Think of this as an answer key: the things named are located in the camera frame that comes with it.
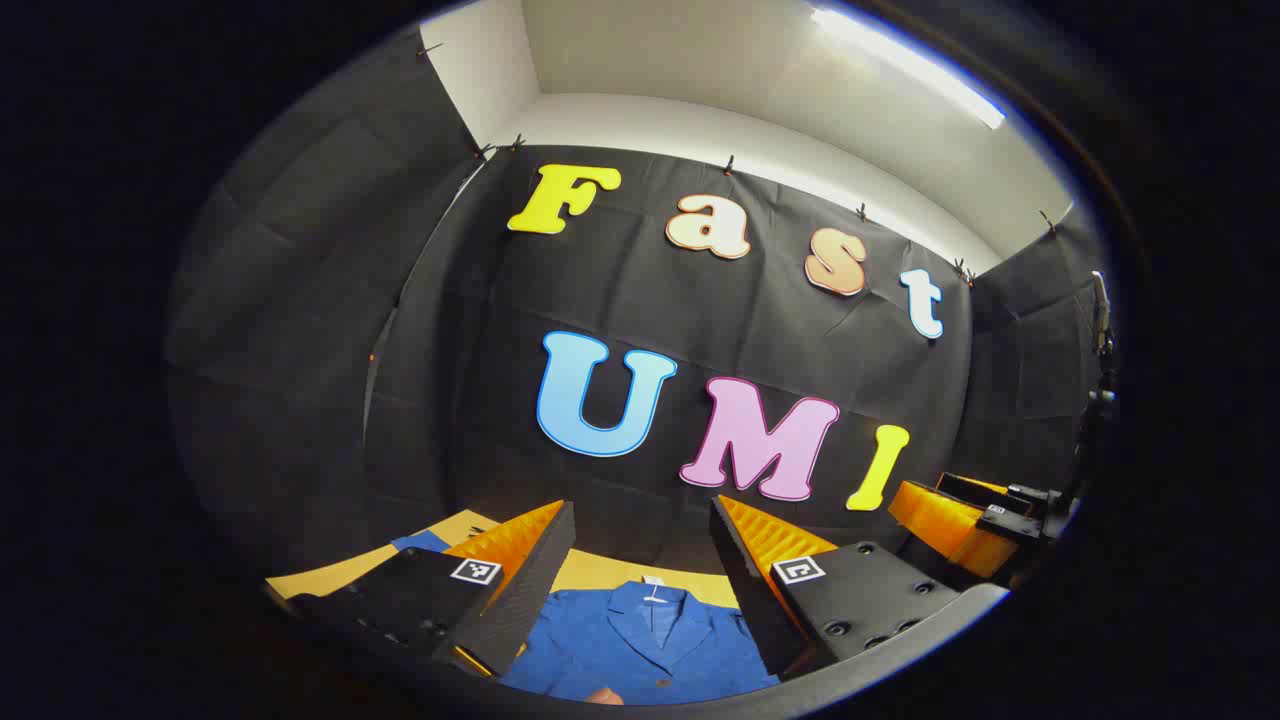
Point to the row of black cloth clips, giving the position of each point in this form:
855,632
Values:
730,165

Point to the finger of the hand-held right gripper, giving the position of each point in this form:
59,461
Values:
945,525
970,487

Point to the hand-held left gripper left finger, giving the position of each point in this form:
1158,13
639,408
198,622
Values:
530,590

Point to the black backdrop cloth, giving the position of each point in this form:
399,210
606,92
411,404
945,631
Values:
650,290

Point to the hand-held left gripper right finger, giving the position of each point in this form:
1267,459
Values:
750,590

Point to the blue jacket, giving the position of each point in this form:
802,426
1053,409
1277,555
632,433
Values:
640,650

